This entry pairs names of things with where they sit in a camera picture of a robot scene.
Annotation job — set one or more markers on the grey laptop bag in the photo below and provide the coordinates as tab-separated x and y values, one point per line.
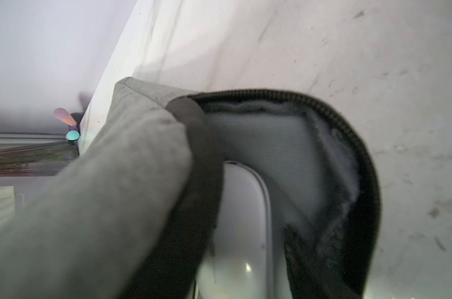
132	217

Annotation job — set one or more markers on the white computer mouse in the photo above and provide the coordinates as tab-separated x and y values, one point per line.
239	260

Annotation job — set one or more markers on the pastel toy mushrooms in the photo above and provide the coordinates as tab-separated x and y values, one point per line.
64	116

